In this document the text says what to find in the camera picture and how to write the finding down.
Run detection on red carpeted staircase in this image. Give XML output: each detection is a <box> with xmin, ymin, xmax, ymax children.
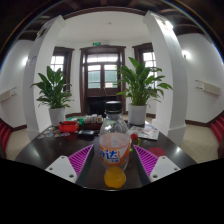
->
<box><xmin>209</xmin><ymin>114</ymin><xmax>224</xmax><ymax>144</ymax></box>
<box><xmin>0</xmin><ymin>118</ymin><xmax>13</xmax><ymax>153</ymax></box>

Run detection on small plant in white pot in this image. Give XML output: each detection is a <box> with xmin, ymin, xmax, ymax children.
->
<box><xmin>30</xmin><ymin>65</ymin><xmax>75</xmax><ymax>127</ymax></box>

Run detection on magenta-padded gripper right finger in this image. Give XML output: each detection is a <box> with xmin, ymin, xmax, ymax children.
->
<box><xmin>132</xmin><ymin>143</ymin><xmax>182</xmax><ymax>186</ymax></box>

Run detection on dark-framed window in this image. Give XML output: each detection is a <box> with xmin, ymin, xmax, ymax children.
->
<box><xmin>49</xmin><ymin>46</ymin><xmax>75</xmax><ymax>91</ymax></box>
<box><xmin>132</xmin><ymin>42</ymin><xmax>157</xmax><ymax>89</ymax></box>

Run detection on tray of wrapped snacks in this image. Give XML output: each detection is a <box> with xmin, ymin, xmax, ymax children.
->
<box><xmin>82</xmin><ymin>113</ymin><xmax>104</xmax><ymax>131</ymax></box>

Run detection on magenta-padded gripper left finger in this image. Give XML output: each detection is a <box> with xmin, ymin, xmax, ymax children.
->
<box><xmin>44</xmin><ymin>143</ymin><xmax>96</xmax><ymax>186</ymax></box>

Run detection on orange soda plastic bottle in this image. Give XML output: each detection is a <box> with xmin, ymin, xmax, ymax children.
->
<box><xmin>98</xmin><ymin>100</ymin><xmax>132</xmax><ymax>190</ymax></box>

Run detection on black chair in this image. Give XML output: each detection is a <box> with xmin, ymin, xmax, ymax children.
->
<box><xmin>85</xmin><ymin>95</ymin><xmax>111</xmax><ymax>116</ymax></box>

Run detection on white wall-mounted unit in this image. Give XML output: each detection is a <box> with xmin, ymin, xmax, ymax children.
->
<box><xmin>0</xmin><ymin>87</ymin><xmax>18</xmax><ymax>103</ymax></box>
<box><xmin>194</xmin><ymin>79</ymin><xmax>222</xmax><ymax>97</ymax></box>

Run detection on large plant in white pot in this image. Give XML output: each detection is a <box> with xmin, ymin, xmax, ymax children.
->
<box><xmin>116</xmin><ymin>56</ymin><xmax>174</xmax><ymax>127</ymax></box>

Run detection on green white snack packet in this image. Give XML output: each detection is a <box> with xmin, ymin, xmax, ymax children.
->
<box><xmin>67</xmin><ymin>116</ymin><xmax>84</xmax><ymax>123</ymax></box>

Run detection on printed magazine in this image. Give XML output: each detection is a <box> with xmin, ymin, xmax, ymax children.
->
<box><xmin>128</xmin><ymin>123</ymin><xmax>160</xmax><ymax>141</ymax></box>

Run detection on glowing wall lamp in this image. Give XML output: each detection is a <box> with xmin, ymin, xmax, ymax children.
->
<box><xmin>181</xmin><ymin>49</ymin><xmax>193</xmax><ymax>61</ymax></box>
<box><xmin>21</xmin><ymin>56</ymin><xmax>31</xmax><ymax>68</ymax></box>

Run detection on dark wooden glazed door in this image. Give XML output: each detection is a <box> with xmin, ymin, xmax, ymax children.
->
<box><xmin>79</xmin><ymin>45</ymin><xmax>128</xmax><ymax>116</ymax></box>

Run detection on red plastic box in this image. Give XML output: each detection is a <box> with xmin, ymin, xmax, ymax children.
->
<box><xmin>58</xmin><ymin>120</ymin><xmax>80</xmax><ymax>134</ymax></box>

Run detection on yellow cup with red handle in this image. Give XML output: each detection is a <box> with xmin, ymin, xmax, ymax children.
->
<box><xmin>128</xmin><ymin>132</ymin><xmax>142</xmax><ymax>154</ymax></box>

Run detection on pillar-mounted lamp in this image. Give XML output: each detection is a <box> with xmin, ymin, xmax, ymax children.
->
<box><xmin>163</xmin><ymin>19</ymin><xmax>174</xmax><ymax>31</ymax></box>

